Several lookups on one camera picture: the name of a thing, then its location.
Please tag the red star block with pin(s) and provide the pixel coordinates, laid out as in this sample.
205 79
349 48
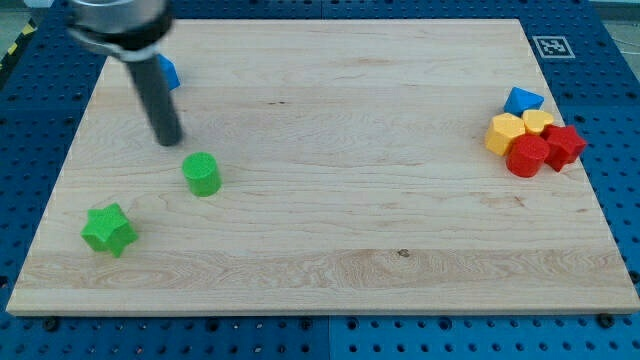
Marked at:
565 145

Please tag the white fiducial marker tag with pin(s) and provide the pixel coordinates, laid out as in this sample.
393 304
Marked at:
553 47

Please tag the blue triangle block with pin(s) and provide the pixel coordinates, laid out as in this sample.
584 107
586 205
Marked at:
519 100

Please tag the red cylinder block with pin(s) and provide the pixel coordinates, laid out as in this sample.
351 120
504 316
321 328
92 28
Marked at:
527 155

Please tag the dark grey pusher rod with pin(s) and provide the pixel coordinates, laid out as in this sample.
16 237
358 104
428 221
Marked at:
152 87

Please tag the blue cube block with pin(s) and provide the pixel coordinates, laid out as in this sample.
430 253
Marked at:
169 71

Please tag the yellow heart block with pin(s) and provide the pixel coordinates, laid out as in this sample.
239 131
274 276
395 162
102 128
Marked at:
536 121

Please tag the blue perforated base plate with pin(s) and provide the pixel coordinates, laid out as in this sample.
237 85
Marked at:
44 97

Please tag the green star block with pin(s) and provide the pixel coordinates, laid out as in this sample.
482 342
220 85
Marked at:
108 230

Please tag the green cylinder block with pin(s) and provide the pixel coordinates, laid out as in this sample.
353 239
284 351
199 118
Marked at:
201 173

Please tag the wooden board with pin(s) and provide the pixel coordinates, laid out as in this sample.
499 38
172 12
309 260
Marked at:
355 180

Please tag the yellow pentagon block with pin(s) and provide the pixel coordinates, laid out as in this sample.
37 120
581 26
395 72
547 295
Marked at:
502 132

